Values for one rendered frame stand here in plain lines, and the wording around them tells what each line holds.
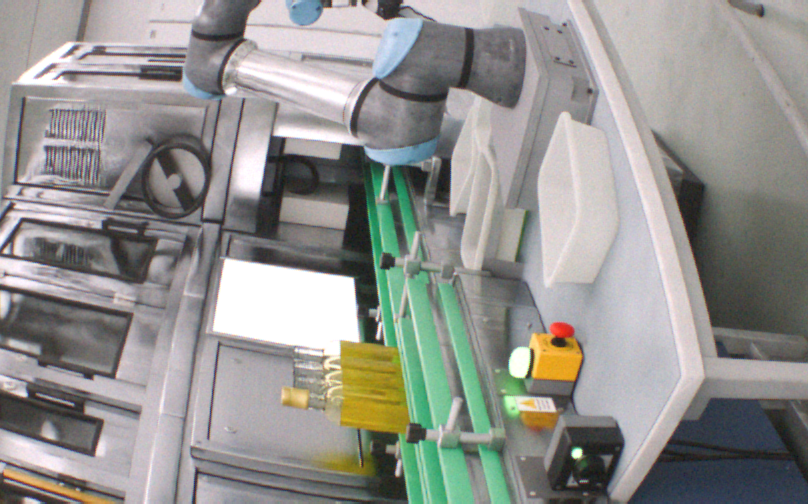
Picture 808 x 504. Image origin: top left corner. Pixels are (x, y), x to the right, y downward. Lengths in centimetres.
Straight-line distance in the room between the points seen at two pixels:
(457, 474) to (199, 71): 96
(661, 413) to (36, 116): 211
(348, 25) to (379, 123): 369
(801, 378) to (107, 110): 208
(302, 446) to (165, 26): 393
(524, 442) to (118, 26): 493
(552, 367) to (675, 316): 36
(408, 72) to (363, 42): 376
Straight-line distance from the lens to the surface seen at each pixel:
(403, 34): 170
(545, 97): 164
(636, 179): 142
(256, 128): 272
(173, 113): 275
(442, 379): 158
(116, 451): 179
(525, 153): 169
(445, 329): 175
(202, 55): 193
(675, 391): 117
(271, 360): 212
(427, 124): 176
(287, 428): 189
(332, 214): 291
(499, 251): 198
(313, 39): 546
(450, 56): 171
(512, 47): 172
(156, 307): 236
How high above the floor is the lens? 122
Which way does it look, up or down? 8 degrees down
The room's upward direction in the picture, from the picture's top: 82 degrees counter-clockwise
